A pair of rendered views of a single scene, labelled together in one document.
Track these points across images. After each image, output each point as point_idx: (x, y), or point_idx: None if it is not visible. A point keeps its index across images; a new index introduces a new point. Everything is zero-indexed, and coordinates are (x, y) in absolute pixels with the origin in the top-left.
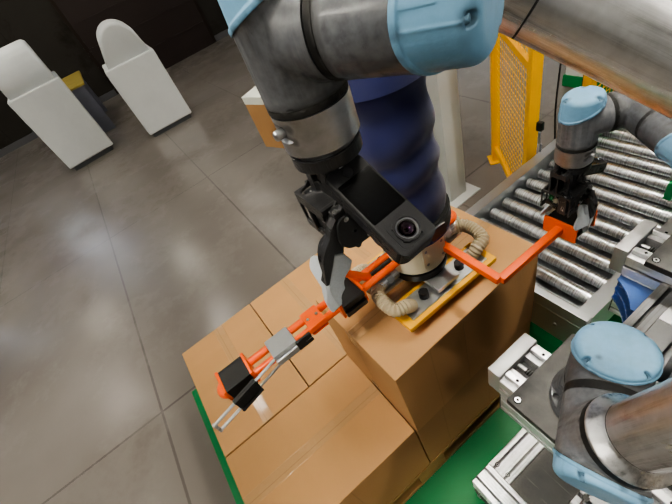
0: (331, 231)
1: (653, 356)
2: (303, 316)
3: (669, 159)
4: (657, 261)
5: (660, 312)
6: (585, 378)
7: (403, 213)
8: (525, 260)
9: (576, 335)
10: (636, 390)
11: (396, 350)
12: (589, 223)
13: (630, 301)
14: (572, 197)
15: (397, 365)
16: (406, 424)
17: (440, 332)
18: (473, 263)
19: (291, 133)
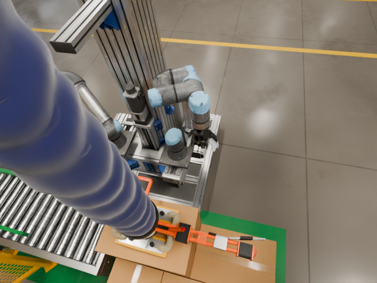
0: (211, 131)
1: (172, 129)
2: (203, 242)
3: (121, 128)
4: (124, 153)
5: (137, 153)
6: (183, 138)
7: None
8: (140, 176)
9: (173, 142)
10: (180, 130)
11: (187, 215)
12: None
13: (133, 163)
14: None
15: (193, 211)
16: (201, 227)
17: (172, 204)
18: (147, 191)
19: None
